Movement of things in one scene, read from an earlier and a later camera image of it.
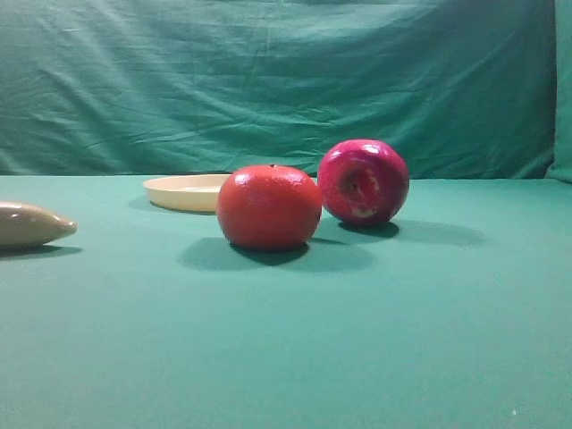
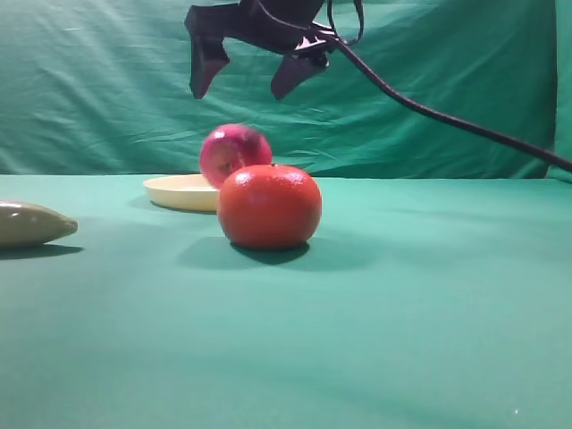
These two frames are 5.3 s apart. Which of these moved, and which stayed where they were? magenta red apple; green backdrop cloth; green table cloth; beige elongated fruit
Moved: magenta red apple
Stayed: green backdrop cloth; beige elongated fruit; green table cloth
